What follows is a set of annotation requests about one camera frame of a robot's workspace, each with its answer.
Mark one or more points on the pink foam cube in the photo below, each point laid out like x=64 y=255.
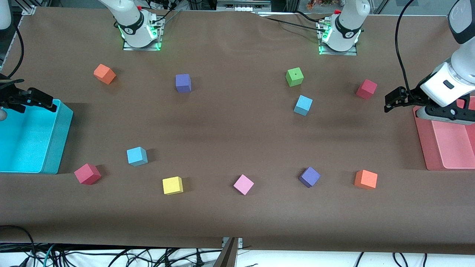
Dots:
x=243 y=184

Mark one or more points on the yellow foam cube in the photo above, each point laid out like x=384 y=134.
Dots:
x=172 y=185

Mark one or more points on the brown table cover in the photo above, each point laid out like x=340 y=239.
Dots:
x=237 y=222

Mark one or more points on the pink plastic bin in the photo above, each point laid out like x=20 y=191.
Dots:
x=452 y=148

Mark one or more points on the cyan plastic bin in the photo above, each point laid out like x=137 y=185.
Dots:
x=37 y=148

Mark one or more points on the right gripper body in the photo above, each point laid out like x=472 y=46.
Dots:
x=8 y=98

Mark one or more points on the light blue foam cube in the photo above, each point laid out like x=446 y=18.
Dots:
x=137 y=156
x=303 y=105

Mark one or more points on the grey metal device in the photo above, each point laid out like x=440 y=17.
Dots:
x=243 y=5

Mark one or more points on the aluminium corner bracket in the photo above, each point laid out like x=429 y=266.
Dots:
x=29 y=10

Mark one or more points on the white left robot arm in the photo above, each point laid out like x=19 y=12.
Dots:
x=347 y=22

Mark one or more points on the orange foam cube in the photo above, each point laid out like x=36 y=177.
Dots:
x=104 y=74
x=366 y=179

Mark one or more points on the orange background clutter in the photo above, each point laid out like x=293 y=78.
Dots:
x=315 y=3

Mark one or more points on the dark slanted post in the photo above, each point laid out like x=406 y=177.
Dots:
x=228 y=257

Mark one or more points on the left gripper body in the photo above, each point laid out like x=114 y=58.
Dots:
x=414 y=96

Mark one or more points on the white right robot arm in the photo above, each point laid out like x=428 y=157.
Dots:
x=130 y=18

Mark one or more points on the purple foam cube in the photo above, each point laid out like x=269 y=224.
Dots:
x=309 y=177
x=183 y=83

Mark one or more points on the green foam cube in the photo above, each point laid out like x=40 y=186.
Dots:
x=294 y=76

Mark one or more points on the red foam cube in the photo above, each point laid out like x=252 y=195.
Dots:
x=366 y=89
x=87 y=174

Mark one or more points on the small silver bracket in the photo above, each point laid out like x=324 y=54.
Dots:
x=224 y=241

